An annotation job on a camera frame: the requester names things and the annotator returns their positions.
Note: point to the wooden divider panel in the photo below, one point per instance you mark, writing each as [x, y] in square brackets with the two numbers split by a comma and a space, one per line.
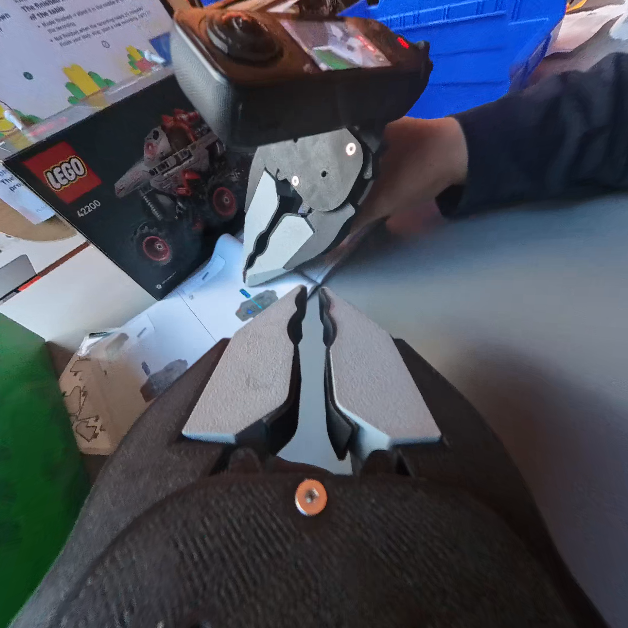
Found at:
[29, 230]

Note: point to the blue plastic bin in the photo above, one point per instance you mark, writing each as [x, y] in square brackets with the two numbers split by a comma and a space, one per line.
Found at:
[466, 44]

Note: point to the person's right forearm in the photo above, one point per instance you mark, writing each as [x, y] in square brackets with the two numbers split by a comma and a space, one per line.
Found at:
[539, 137]

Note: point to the white instruction booklet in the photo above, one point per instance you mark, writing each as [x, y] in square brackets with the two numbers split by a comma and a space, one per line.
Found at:
[206, 309]

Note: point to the person's right hand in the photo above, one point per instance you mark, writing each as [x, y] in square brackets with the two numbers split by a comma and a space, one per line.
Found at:
[422, 157]

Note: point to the large green plastic bin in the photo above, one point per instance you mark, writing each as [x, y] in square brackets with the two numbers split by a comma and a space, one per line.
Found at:
[29, 441]

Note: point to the torn brown paper bag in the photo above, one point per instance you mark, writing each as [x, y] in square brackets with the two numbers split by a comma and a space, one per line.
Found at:
[93, 402]

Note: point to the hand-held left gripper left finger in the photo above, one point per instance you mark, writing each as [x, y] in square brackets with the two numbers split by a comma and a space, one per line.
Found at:
[245, 378]

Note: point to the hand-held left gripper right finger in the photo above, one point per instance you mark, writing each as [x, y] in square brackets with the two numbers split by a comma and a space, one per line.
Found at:
[378, 387]

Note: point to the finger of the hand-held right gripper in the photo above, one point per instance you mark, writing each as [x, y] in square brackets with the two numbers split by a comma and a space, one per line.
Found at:
[289, 245]
[257, 211]

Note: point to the black lego set box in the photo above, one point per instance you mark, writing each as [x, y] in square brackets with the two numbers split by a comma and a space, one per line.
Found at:
[98, 211]

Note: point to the printed instruction sheet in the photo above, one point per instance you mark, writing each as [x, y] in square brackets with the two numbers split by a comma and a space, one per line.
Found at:
[73, 44]

